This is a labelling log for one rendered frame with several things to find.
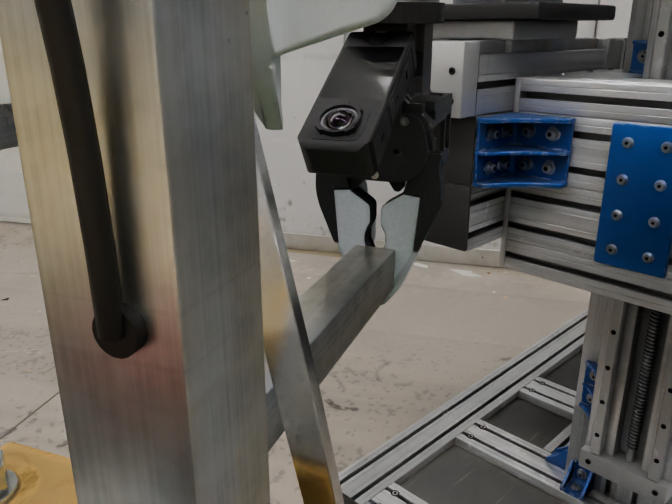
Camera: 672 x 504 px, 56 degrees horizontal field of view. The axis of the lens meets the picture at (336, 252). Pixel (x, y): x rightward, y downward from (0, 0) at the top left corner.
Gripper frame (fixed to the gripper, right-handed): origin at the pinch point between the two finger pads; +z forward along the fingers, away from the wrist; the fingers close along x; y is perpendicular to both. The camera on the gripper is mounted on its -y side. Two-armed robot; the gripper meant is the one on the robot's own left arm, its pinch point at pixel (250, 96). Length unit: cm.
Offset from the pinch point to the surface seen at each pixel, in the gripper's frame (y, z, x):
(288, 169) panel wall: -22, 61, 267
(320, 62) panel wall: -5, 13, 263
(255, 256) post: 1.2, 2.7, -10.4
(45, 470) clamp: -6.7, 11.0, -7.5
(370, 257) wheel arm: 5.1, 12.6, 16.0
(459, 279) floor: 52, 102, 226
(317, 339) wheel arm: 1.8, 12.5, 4.1
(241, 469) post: 0.6, 7.9, -11.6
